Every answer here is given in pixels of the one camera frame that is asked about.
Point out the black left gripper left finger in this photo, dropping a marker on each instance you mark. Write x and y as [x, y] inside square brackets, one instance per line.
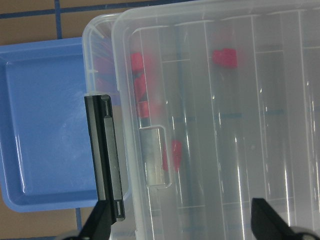
[98, 224]

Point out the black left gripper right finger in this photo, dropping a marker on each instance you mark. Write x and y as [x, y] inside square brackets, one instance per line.
[266, 224]

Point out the clear plastic box lid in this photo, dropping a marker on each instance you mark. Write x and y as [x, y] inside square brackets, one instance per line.
[246, 132]

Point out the red block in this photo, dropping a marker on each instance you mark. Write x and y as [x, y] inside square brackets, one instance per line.
[140, 90]
[176, 147]
[226, 58]
[137, 63]

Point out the blue plastic tray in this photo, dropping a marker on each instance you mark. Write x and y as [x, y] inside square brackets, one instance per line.
[45, 152]

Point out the red block in box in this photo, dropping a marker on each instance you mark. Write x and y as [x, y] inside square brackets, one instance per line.
[140, 90]
[176, 147]
[137, 63]

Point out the clear plastic storage box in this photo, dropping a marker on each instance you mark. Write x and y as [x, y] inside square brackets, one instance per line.
[100, 76]

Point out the black box latch handle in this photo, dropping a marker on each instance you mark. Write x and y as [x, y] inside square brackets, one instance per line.
[100, 121]

